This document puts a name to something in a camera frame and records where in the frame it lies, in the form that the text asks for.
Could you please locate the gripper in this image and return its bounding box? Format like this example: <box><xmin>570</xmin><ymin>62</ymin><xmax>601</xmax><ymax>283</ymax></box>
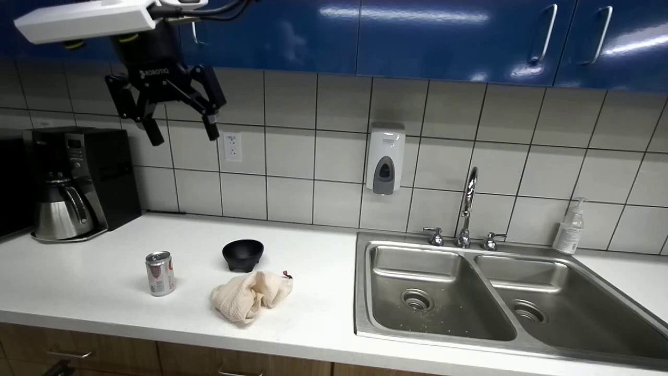
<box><xmin>104</xmin><ymin>21</ymin><xmax>228</xmax><ymax>147</ymax></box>

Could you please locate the black bowl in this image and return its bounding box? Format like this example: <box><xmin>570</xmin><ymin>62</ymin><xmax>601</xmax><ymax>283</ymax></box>
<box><xmin>222</xmin><ymin>239</ymin><xmax>265</xmax><ymax>274</ymax></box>

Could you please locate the silver red drink can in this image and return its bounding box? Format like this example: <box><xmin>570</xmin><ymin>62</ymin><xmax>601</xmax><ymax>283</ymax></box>
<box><xmin>145</xmin><ymin>251</ymin><xmax>176</xmax><ymax>298</ymax></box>

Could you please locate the black coffee maker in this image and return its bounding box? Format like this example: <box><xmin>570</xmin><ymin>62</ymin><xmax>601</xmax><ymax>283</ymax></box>
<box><xmin>23</xmin><ymin>127</ymin><xmax>142</xmax><ymax>244</ymax></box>

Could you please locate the blue cabinet door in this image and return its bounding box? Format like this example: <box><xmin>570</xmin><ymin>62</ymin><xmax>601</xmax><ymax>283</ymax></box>
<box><xmin>553</xmin><ymin>0</ymin><xmax>668</xmax><ymax>95</ymax></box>
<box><xmin>180</xmin><ymin>0</ymin><xmax>362</xmax><ymax>75</ymax></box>
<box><xmin>356</xmin><ymin>0</ymin><xmax>576</xmax><ymax>87</ymax></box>

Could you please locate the steel coffee carafe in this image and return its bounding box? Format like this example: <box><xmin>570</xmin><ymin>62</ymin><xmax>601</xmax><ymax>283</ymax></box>
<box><xmin>34</xmin><ymin>175</ymin><xmax>96</xmax><ymax>241</ymax></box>

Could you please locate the black appliance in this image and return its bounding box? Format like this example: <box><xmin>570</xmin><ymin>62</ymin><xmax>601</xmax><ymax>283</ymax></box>
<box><xmin>0</xmin><ymin>136</ymin><xmax>35</xmax><ymax>239</ymax></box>

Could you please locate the cream crumpled cloth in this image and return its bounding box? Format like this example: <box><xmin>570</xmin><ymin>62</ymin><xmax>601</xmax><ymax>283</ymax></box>
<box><xmin>210</xmin><ymin>270</ymin><xmax>294</xmax><ymax>325</ymax></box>

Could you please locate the white soap dispenser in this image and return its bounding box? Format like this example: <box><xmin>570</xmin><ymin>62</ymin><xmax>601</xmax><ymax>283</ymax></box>
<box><xmin>365</xmin><ymin>123</ymin><xmax>407</xmax><ymax>196</ymax></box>

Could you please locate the wooden drawer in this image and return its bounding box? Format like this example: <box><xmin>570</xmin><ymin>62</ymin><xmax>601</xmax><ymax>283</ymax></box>
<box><xmin>157</xmin><ymin>340</ymin><xmax>333</xmax><ymax>376</ymax></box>
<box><xmin>0</xmin><ymin>323</ymin><xmax>163</xmax><ymax>376</ymax></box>

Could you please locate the chrome tap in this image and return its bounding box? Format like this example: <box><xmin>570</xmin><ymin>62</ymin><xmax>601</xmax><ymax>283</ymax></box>
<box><xmin>453</xmin><ymin>167</ymin><xmax>480</xmax><ymax>249</ymax></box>

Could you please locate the steel double sink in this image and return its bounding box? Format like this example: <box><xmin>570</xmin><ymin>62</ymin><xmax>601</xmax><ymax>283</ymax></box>
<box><xmin>354</xmin><ymin>232</ymin><xmax>668</xmax><ymax>367</ymax></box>

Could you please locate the clear pump bottle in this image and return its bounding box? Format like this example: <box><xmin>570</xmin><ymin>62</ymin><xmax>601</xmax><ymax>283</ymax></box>
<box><xmin>552</xmin><ymin>197</ymin><xmax>587</xmax><ymax>255</ymax></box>

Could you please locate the white wall socket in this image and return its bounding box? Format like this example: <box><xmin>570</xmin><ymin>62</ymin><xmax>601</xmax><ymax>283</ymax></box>
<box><xmin>223</xmin><ymin>132</ymin><xmax>244</xmax><ymax>162</ymax></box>

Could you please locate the blue wall cabinet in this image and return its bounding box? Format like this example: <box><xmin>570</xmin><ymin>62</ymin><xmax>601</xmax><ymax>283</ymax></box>
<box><xmin>0</xmin><ymin>0</ymin><xmax>668</xmax><ymax>95</ymax></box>

